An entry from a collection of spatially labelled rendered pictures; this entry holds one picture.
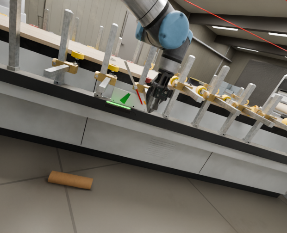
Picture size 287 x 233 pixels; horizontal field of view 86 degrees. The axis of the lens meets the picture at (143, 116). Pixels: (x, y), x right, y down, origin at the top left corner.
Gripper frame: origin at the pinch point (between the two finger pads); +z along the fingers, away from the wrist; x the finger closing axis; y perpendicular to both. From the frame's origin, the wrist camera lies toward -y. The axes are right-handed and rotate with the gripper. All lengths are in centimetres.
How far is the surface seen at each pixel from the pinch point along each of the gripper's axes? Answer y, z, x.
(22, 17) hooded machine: -329, 1, -249
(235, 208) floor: -26, 83, 129
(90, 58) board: -52, -6, -42
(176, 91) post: -31.0, -7.7, 20.2
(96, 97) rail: -29.0, 12.6, -29.3
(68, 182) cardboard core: -16, 77, -32
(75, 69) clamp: -30, 0, -45
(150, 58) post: -30.9, -21.9, -4.0
